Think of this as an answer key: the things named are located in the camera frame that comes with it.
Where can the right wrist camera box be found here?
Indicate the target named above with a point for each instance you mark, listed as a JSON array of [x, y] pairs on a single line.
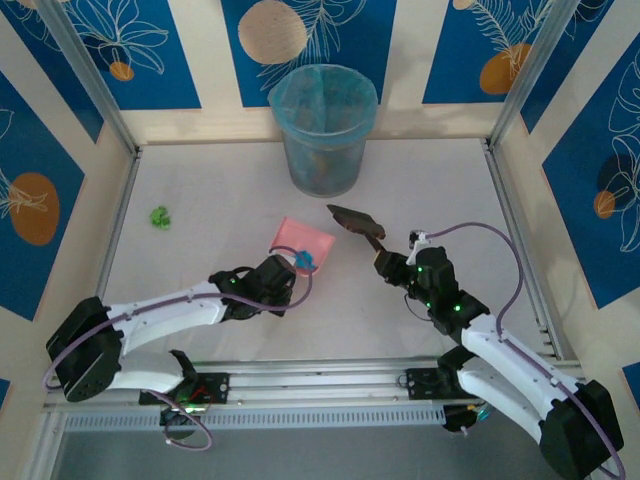
[[418, 240]]

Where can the pink plastic dustpan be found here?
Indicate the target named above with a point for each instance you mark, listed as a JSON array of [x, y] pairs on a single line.
[[302, 237]]

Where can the aluminium mounting rail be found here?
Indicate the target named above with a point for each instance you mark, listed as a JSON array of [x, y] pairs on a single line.
[[320, 382]]

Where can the dark brown hand brush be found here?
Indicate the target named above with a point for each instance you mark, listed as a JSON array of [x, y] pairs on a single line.
[[357, 220]]

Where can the trash bin with blue bag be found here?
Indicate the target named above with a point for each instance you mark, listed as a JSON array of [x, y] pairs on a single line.
[[322, 130]]

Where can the green paper scrap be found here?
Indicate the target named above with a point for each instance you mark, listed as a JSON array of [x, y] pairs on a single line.
[[160, 217]]

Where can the aluminium frame post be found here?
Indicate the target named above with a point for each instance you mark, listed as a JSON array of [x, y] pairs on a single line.
[[530, 75], [90, 80]]

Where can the blue paper scrap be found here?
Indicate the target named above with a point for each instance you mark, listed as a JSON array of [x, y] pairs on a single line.
[[303, 259]]

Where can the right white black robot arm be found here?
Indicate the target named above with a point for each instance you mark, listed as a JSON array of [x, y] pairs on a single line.
[[510, 360]]

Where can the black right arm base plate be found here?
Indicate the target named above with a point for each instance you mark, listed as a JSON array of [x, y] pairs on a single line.
[[422, 384]]

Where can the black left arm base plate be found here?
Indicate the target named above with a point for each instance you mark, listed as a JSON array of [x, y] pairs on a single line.
[[215, 387]]

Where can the aluminium table side rail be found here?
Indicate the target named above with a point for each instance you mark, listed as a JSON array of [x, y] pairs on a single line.
[[505, 200], [117, 225]]

